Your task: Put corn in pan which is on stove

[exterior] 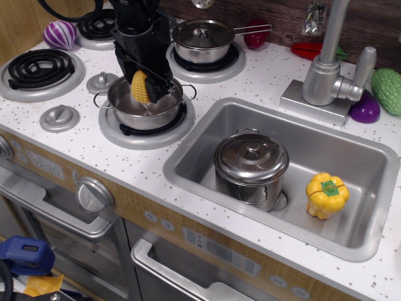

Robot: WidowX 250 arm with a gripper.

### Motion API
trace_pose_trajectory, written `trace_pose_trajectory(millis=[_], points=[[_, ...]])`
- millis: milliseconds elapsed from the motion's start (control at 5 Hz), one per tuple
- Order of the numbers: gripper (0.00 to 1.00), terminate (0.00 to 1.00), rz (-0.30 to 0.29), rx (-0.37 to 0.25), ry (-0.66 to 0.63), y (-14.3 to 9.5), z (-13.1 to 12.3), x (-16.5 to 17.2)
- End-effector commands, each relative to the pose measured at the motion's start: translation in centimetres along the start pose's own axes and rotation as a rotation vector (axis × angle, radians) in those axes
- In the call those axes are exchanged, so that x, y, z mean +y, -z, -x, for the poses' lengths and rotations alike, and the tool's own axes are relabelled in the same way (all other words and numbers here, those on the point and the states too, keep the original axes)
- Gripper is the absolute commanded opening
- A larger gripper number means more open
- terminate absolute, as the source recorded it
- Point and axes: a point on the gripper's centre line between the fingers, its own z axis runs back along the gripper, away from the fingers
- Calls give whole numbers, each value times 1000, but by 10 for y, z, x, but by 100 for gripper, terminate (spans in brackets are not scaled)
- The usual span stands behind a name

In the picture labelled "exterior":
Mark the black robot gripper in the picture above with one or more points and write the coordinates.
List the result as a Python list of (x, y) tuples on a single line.
[(141, 43)]

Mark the yellow toy corn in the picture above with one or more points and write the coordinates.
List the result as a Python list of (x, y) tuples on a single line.
[(138, 87)]

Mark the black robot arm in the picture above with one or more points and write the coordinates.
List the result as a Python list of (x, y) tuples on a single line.
[(148, 8)]

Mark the open steel pan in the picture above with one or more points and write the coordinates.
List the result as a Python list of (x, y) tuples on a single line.
[(142, 116)]

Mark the grey stove knob middle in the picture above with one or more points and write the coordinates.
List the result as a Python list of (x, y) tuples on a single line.
[(100, 83)]

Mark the grey stove knob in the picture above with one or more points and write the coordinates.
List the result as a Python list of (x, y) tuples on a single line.
[(100, 83), (59, 119)]

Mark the back right stove burner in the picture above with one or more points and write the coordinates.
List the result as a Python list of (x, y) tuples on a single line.
[(227, 68)]

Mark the stove burner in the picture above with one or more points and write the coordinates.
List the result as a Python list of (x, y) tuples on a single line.
[(41, 75), (227, 68), (95, 34), (110, 128)]

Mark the front right stove burner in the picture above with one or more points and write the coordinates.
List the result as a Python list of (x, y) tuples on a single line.
[(110, 128)]

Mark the back left stove burner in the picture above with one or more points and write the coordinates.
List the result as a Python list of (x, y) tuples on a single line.
[(95, 34)]

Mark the grey stove knob front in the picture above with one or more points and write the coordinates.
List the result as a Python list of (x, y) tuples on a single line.
[(59, 119)]

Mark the front left stove burner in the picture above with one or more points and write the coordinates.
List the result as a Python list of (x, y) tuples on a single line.
[(41, 75)]

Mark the lidded steel saucepan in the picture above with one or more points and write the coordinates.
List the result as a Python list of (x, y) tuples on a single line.
[(203, 41)]

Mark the hanging silver strainer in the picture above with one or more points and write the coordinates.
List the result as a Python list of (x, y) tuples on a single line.
[(203, 4)]

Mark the purple white striped toy onion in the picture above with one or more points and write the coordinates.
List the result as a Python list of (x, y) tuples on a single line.
[(60, 35)]

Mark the dark red toy fruit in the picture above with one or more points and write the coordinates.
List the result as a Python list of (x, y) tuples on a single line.
[(254, 38)]

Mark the silver oven dial knob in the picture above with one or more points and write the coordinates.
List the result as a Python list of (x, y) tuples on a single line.
[(92, 196)]

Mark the lidded steel stock pot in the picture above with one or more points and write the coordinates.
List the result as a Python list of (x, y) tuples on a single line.
[(250, 167)]

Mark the silver left edge dial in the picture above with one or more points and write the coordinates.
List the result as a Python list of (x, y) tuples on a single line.
[(6, 150)]

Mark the red toy carrot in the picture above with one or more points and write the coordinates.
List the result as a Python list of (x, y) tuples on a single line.
[(309, 50)]

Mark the silver toy faucet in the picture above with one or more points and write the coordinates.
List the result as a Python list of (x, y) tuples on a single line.
[(325, 95)]

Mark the hanging silver utensils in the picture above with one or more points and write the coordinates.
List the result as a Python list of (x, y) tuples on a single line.
[(314, 20)]

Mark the blue clamp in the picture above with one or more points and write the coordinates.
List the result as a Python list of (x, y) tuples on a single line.
[(26, 256)]

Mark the grey toy sink basin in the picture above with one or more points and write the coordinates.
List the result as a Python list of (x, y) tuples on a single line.
[(368, 169)]

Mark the yellow toy bell pepper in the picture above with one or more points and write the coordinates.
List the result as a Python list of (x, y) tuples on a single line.
[(326, 194)]

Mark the purple toy eggplant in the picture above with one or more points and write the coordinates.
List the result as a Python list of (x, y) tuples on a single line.
[(366, 110)]

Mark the yellow cloth piece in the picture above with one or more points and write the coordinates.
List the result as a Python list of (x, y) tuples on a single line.
[(42, 285)]

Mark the green toy bitter gourd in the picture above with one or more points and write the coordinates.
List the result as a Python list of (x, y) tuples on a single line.
[(385, 84)]

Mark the silver oven door handle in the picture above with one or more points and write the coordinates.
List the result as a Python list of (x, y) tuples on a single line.
[(31, 196)]

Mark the silver dishwasher door handle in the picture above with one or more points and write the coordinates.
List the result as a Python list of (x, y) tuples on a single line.
[(184, 288)]

